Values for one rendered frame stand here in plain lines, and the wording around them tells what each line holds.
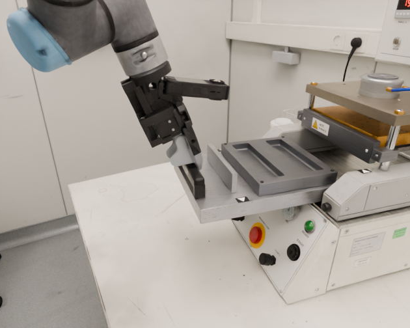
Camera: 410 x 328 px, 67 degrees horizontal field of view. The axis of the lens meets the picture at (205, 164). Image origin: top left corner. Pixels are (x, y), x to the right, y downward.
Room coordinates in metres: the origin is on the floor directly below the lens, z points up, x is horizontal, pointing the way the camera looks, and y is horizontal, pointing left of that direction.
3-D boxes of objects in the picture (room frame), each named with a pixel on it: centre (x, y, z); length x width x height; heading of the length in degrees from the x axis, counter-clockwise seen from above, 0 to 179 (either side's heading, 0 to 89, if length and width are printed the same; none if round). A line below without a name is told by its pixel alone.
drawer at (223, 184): (0.58, -0.10, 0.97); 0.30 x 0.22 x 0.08; 107
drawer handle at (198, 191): (0.54, 0.03, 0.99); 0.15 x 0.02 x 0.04; 17
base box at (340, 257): (0.65, -0.37, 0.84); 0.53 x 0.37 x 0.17; 107
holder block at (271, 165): (0.60, -0.15, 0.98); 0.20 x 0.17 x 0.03; 17
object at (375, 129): (0.66, -0.38, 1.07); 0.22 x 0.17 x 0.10; 17
